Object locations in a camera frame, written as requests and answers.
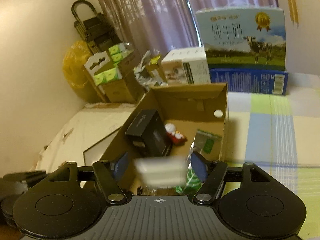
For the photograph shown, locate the white plastic box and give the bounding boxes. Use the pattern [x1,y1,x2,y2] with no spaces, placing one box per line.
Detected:
[134,156,187,188]

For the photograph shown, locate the silver green tea pouch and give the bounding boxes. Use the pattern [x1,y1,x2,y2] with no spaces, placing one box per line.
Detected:
[175,129,222,194]

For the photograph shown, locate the red toy figure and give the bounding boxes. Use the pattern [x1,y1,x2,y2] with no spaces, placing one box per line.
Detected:
[165,123,187,146]

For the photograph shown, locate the black shaver box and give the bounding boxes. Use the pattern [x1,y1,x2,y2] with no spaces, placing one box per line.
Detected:
[125,109,172,157]

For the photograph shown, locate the clear plastic cup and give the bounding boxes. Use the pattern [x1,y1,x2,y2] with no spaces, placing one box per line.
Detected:
[137,185,176,196]

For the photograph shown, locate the open brown cardboard box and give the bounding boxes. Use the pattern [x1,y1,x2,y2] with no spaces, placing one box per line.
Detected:
[102,83,228,191]

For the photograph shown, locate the checked tablecloth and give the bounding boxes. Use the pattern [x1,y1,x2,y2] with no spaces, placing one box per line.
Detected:
[225,73,319,239]

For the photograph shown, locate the tissue packs cardboard box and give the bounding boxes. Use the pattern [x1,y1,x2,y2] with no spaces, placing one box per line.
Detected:
[84,42,144,103]

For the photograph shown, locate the blue flat box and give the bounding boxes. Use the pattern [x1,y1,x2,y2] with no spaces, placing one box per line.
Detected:
[209,68,288,95]

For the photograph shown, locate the white appliance box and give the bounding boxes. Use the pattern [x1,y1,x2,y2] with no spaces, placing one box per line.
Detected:
[161,47,211,84]

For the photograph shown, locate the yellow plastic bag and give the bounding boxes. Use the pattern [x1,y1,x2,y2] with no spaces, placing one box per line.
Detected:
[62,40,99,103]

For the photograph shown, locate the milk carton gift box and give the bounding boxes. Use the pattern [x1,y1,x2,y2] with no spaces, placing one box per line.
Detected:
[196,7,286,71]

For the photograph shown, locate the black folding cart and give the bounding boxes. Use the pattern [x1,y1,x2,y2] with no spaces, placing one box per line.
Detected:
[71,0,121,54]

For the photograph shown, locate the purple curtain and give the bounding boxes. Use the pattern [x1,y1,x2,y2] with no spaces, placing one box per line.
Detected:
[98,0,278,55]

